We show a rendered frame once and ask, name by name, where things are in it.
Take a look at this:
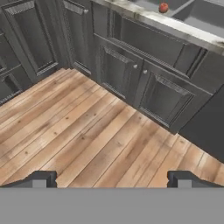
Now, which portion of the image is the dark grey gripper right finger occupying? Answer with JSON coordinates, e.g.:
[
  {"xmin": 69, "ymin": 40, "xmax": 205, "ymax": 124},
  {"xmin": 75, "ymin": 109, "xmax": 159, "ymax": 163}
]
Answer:
[{"xmin": 166, "ymin": 170, "xmax": 221, "ymax": 189}]

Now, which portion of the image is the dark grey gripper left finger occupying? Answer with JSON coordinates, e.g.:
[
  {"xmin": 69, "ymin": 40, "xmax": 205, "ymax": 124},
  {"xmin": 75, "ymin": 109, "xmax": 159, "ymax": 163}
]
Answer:
[{"xmin": 3, "ymin": 171, "xmax": 58, "ymax": 189}]

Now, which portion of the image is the grey sink basin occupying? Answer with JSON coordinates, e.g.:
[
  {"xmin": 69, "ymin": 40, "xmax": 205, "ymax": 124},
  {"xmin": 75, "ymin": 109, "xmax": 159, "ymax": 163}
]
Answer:
[{"xmin": 131, "ymin": 0, "xmax": 224, "ymax": 39}]

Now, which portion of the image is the red peach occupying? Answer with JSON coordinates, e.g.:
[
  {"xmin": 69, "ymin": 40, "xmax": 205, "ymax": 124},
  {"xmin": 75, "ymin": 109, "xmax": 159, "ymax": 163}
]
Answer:
[{"xmin": 158, "ymin": 2, "xmax": 170, "ymax": 14}]

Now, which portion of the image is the dark grey false drawer front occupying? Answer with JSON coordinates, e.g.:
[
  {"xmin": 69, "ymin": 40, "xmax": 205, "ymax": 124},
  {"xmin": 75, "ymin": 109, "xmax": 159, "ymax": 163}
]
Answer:
[{"xmin": 108, "ymin": 10, "xmax": 208, "ymax": 79}]

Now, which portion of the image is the tall dark grey cupboard door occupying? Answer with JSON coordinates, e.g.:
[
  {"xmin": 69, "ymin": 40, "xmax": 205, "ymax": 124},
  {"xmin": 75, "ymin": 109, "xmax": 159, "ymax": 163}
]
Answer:
[{"xmin": 0, "ymin": 0, "xmax": 67, "ymax": 83}]

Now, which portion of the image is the narrow dark grey cupboard door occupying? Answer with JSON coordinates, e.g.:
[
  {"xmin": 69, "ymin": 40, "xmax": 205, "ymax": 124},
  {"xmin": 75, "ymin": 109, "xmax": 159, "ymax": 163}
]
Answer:
[{"xmin": 58, "ymin": 0, "xmax": 95, "ymax": 77}]

